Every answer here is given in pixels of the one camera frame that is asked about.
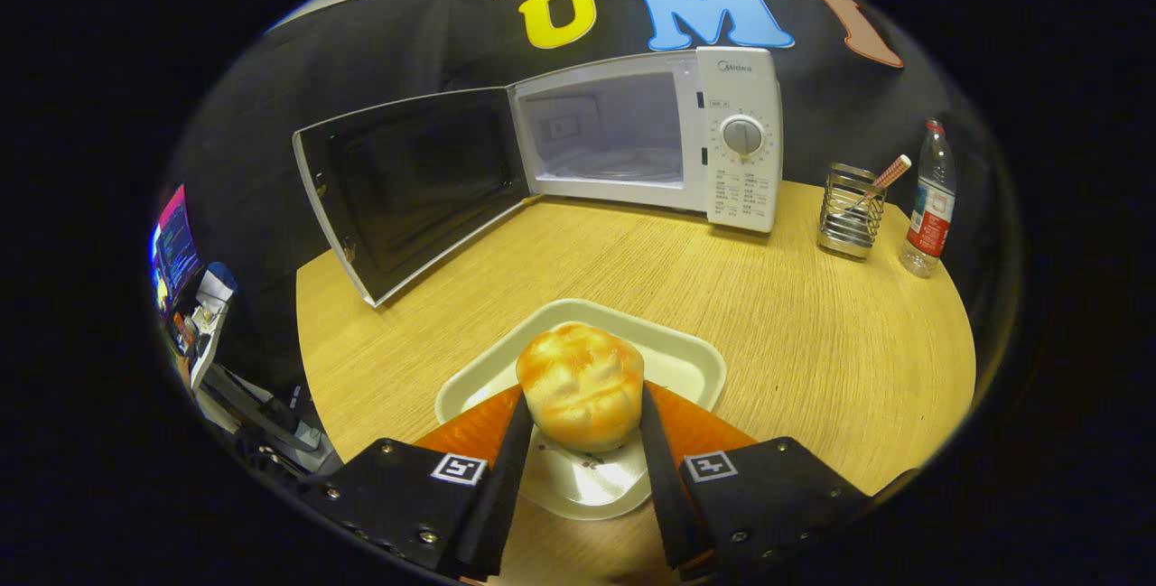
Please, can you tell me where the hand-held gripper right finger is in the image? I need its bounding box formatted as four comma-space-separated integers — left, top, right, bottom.
638, 380, 877, 582

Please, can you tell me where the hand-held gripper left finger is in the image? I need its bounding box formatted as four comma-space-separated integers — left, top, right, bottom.
298, 383, 536, 582

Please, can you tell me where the golden bread bun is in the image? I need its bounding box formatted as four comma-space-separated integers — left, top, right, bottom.
516, 321, 646, 453

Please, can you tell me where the white microwave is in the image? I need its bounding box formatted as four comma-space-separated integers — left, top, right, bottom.
292, 46, 785, 309

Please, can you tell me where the white plate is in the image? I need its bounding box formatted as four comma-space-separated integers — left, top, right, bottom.
519, 428, 653, 521

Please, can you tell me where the cream plastic tray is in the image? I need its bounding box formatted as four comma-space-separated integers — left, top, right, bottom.
435, 298, 727, 429

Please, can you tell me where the white office desk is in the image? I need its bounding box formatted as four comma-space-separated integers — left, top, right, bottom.
181, 293, 344, 479

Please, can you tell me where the red white striped straw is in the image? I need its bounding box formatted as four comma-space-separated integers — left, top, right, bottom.
862, 153, 913, 203

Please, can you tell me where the clear plastic water bottle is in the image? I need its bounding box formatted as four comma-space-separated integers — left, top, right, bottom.
900, 119, 956, 278

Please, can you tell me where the computer monitor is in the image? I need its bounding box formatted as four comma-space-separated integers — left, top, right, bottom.
150, 185, 201, 298

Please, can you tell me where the metal wire basket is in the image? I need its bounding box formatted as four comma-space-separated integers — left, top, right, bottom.
817, 163, 888, 261

